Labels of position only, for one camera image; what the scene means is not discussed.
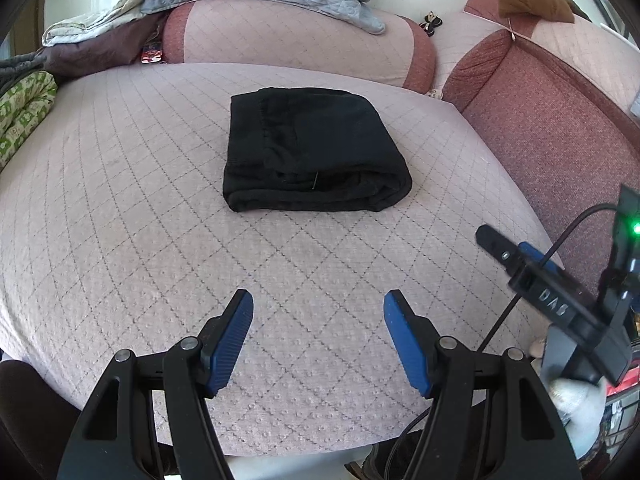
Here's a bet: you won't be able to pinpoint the red pink headboard cushion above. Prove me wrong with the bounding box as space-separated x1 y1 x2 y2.
442 14 640 301
464 0 593 25

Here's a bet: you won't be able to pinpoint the dark brown cloth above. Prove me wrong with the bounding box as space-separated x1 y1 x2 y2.
0 360 83 480

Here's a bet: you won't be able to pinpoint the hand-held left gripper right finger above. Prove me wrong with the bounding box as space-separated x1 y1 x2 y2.
383 289 583 480

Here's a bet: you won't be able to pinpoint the cream folded blanket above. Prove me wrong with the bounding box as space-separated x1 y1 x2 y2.
41 0 156 46

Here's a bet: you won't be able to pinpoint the dark grey garment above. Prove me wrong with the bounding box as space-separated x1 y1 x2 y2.
0 51 48 93

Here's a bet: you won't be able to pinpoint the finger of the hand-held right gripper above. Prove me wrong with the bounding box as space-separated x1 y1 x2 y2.
517 241 563 273
475 224 526 278

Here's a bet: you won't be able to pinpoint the green printed blanket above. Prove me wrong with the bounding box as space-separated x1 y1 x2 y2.
0 71 59 173

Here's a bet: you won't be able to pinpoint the black cable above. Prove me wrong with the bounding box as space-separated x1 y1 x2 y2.
477 202 621 356

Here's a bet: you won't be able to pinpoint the dark hair bow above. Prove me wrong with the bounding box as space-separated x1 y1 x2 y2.
419 11 443 38

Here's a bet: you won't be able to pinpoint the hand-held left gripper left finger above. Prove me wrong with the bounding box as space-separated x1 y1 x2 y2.
56 288 254 480

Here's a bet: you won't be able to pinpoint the black pants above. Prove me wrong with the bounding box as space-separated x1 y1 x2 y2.
222 87 413 213

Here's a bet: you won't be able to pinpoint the person's right hand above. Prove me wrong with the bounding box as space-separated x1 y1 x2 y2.
547 375 608 461

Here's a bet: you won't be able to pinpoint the pink red bolster pillow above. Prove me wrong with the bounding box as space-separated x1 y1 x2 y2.
162 0 438 95

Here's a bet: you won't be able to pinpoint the purple pillow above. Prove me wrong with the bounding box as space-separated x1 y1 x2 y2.
37 12 168 78

